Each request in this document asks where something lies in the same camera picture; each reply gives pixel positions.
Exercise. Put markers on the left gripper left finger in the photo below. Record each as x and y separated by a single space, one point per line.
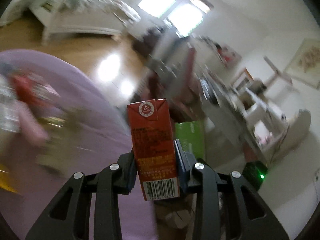
67 214

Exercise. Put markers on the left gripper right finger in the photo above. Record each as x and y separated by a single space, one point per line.
227 206

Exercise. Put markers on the red drink carton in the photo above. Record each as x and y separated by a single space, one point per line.
154 150

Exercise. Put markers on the yellow snack bag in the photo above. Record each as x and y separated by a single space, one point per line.
6 181

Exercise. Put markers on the beige snack wrapper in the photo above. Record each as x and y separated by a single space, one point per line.
58 152

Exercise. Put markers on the white desk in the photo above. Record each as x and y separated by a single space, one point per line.
246 118

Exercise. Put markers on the purple round table cloth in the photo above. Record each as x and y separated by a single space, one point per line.
103 137

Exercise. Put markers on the green snack bag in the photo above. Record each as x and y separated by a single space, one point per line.
191 136

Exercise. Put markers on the red Mickey box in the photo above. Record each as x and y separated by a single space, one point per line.
29 90

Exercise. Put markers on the pink grey desk chair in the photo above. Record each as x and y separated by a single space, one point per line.
171 76

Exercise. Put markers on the dark clothes pile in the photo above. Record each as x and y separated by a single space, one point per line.
147 42

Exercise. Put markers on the bright double window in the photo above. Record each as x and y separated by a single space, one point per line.
183 15

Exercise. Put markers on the white bed frame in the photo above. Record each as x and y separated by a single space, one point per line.
77 16

